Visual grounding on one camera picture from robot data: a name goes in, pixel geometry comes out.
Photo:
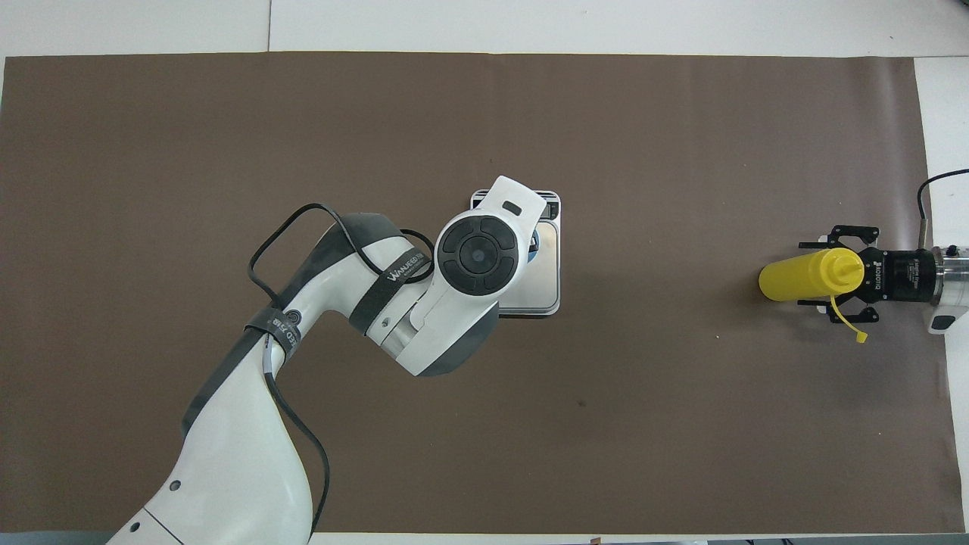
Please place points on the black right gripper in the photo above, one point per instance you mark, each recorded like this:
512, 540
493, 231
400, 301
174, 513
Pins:
901, 276

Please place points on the yellow squeeze bottle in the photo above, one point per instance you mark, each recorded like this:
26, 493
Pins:
802, 276

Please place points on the light blue plastic cup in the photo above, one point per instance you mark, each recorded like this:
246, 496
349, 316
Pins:
534, 255

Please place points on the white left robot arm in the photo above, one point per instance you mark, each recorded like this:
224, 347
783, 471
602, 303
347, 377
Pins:
227, 454

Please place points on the silver digital kitchen scale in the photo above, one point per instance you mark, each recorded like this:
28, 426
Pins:
546, 280

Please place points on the brown table mat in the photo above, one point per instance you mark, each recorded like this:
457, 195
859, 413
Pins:
681, 454

